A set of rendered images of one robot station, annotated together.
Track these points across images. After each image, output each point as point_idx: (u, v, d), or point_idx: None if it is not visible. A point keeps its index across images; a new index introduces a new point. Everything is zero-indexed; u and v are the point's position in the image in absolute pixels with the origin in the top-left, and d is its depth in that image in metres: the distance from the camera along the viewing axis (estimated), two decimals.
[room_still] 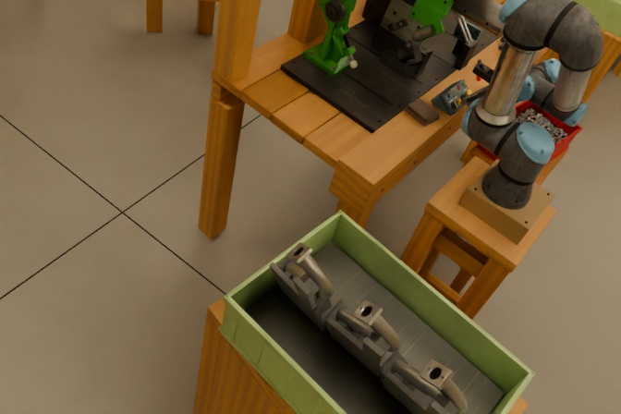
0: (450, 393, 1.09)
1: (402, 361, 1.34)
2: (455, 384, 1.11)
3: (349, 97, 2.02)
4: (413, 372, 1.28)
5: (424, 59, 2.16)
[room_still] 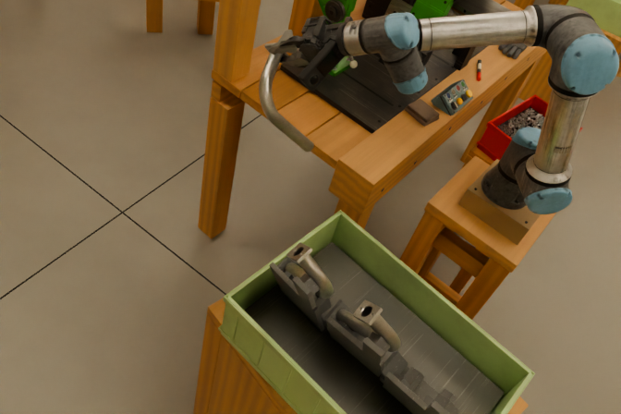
0: (266, 62, 1.41)
1: (312, 145, 1.54)
2: (274, 69, 1.40)
3: (349, 97, 2.02)
4: (299, 131, 1.51)
5: (424, 59, 2.16)
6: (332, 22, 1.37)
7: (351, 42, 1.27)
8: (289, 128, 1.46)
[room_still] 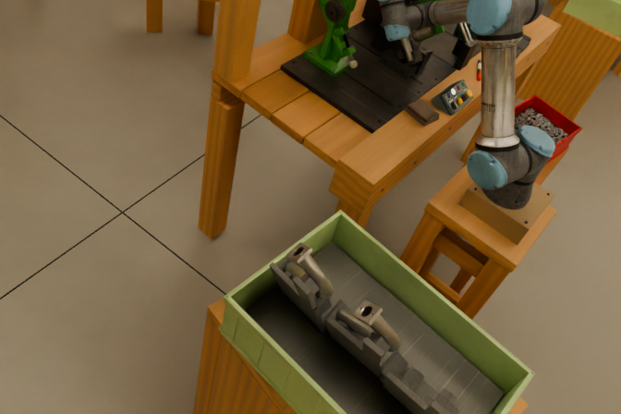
0: None
1: (409, 59, 2.13)
2: None
3: (349, 97, 2.02)
4: (408, 43, 2.13)
5: (424, 59, 2.16)
6: None
7: None
8: None
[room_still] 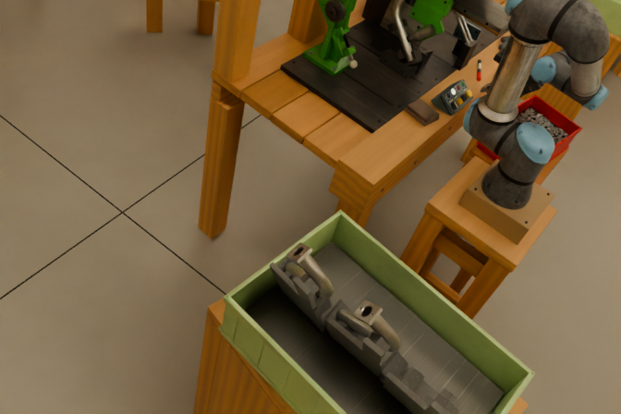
0: None
1: (409, 59, 2.13)
2: None
3: (349, 97, 2.02)
4: (408, 43, 2.13)
5: (424, 59, 2.16)
6: None
7: None
8: (398, 32, 2.13)
